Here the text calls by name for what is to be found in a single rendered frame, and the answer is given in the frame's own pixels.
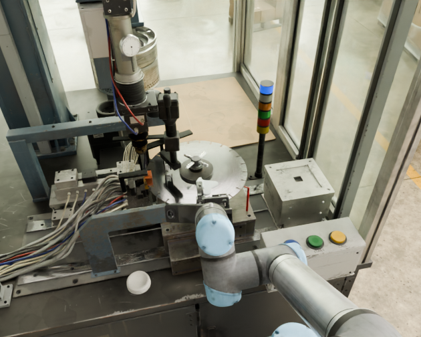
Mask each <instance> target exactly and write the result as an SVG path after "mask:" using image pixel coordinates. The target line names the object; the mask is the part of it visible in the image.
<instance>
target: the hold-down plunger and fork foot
mask: <svg viewBox="0 0 421 337"><path fill-rule="evenodd" d="M160 157H161V158H162V159H163V167H164V171H165V170H166V164H165V162H166V163H167V164H168V165H169V166H170V170H172V169H173V170H174V171H175V170H177V169H179V168H181V162H180V161H179V160H178V159H177V152H166V151H165V150H163V151H161V152H160Z"/></svg>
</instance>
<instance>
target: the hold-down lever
mask: <svg viewBox="0 0 421 337"><path fill-rule="evenodd" d="M163 102H164V106H165V107H166V119H167V121H168V122H170V121H171V114H170V106H171V97H170V94H164V95H163Z"/></svg>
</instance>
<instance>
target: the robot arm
mask: <svg viewBox="0 0 421 337"><path fill-rule="evenodd" d="M218 185H219V184H218V183H217V182H216V181H206V180H202V178H201V177H199V178H198V179H197V181H196V189H197V196H196V203H171V204H168V205H165V207H164V208H165V216H166V222H169V223H195V226H196V241H197V243H198V250H199V254H200V260H201V265H202V274H203V279H204V280H203V284H204V287H205V291H206V297H207V300H208V301H209V302H210V303H211V304H212V305H214V306H219V307H225V306H232V305H233V304H234V303H237V302H238V301H239V300H240V299H241V293H242V290H245V289H248V288H253V287H257V286H262V285H265V284H273V286H274V287H275V288H276V289H277V291H278V292H279V293H280V294H281V295H282V296H283V297H284V298H285V299H286V301H287V302H288V303H289V304H290V305H291V307H292V308H293V309H294V310H295V311H296V312H297V313H298V314H299V316H300V317H301V318H302V319H303V321H304V322H305V323H306V324H307V325H308V326H309V327H310V328H311V329H309V328H308V327H306V326H304V325H303V324H298V323H293V322H291V323H286V324H283V325H281V326H280V327H278V328H277V329H276V330H275V331H274V333H273V334H272V336H268V337H402V336H401V335H400V333H399V332H398V331H397V330H396V329H395V327H393V325H391V323H389V322H388V321H387V320H385V319H384V318H383V317H381V316H380V315H379V314H378V313H376V312H375V311H373V310H370V309H367V308H359V307H357V306H356V305H355V304H354V303H353V302H351V301H350V300H349V299H347V298H346V297H345V296H344V295H343V294H341V293H340V292H339V291H338V290H336V289H335V288H334V287H333V286H332V285H330V284H329V283H328V282H326V281H325V280H324V279H323V278H322V277H321V276H319V275H318V274H317V273H315V272H314V271H313V270H312V269H311V268H310V267H308V266H307V259H306V256H305V253H304V250H302V248H301V246H300V245H299V244H298V243H281V244H279V245H276V246H272V247H266V248H262V249H256V250H252V251H247V252H243V253H237V254H236V252H235V245H234V239H235V231H234V228H233V225H232V224H233V217H232V209H231V208H229V196H228V195H227V194H226V193H221V194H215V195H212V196H209V197H205V196H208V195H210V194H211V189H213V188H215V187H217V186H218ZM203 189H204V192H203ZM221 195H226V196H224V197H222V196H221Z"/></svg>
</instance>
